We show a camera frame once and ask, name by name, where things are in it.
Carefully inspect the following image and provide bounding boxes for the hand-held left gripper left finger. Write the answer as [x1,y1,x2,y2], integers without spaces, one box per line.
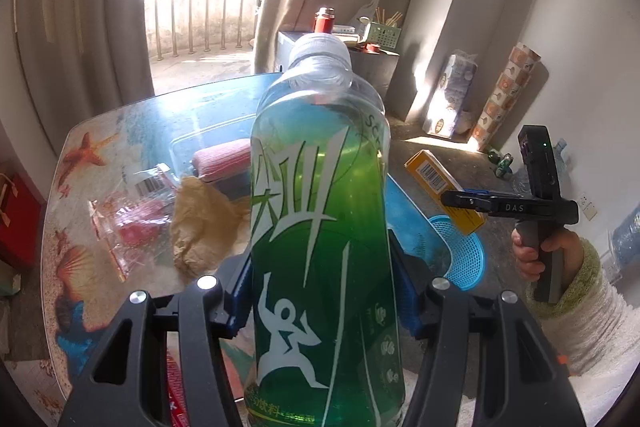
[57,254,253,427]

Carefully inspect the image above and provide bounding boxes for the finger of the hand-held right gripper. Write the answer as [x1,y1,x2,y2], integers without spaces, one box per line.
[440,188,494,215]

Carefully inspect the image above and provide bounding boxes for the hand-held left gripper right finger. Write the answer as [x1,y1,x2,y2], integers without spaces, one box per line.
[387,229,586,427]

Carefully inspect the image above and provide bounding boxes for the yellow cardboard box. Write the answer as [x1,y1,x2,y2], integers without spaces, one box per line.
[404,149,487,236]

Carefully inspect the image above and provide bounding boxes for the blue mesh basket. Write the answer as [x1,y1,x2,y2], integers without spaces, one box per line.
[427,214,487,292]

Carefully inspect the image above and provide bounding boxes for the green drink bottle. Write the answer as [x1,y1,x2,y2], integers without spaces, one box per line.
[246,33,407,427]

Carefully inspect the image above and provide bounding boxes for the brown paper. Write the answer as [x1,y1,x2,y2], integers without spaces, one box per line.
[170,175,256,278]

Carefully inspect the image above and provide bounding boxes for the clear plastic bag red print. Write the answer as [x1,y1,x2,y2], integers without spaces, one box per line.
[89,163,178,282]

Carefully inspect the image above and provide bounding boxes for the clear plastic tray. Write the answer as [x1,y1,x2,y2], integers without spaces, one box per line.
[170,104,281,208]

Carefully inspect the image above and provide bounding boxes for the person's right forearm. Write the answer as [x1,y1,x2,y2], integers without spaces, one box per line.
[537,237,640,378]

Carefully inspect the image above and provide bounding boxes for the person's right hand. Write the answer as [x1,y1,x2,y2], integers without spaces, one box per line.
[511,227,586,283]

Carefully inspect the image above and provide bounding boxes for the large clear water jug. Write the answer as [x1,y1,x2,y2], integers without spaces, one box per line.
[510,138,571,192]
[610,209,640,270]

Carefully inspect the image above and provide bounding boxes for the green bottles on floor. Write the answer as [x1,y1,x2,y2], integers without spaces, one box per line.
[487,149,513,178]

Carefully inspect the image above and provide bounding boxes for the patterned wallpaper roll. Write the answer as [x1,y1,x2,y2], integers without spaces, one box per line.
[470,42,543,152]

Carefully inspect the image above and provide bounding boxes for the red snack packet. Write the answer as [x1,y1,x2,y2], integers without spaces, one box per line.
[165,349,190,427]

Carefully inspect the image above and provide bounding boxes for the toilet paper pack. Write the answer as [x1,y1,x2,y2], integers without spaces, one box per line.
[422,52,478,138]

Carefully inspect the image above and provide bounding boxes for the pink foam roll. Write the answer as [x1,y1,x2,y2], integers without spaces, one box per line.
[192,138,253,182]

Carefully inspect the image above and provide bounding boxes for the grey cabinet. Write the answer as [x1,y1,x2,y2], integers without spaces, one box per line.
[276,31,401,98]

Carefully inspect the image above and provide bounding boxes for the green utensil basket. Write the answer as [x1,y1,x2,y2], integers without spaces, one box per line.
[362,21,403,48]

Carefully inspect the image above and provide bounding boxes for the bundle of chopsticks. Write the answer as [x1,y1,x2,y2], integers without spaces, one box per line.
[375,7,403,28]

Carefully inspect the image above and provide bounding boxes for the white plastic jug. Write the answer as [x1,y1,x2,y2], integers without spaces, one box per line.
[356,0,381,28]

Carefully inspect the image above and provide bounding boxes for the red thermos bottle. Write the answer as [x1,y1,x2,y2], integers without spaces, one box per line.
[312,7,335,34]

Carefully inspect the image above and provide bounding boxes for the red gift bag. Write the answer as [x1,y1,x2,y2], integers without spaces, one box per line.
[0,172,42,268]

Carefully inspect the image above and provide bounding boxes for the balcony railing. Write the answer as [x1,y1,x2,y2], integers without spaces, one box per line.
[147,0,261,58]

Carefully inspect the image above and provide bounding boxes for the wall socket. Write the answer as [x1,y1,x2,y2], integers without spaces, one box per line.
[577,192,598,222]

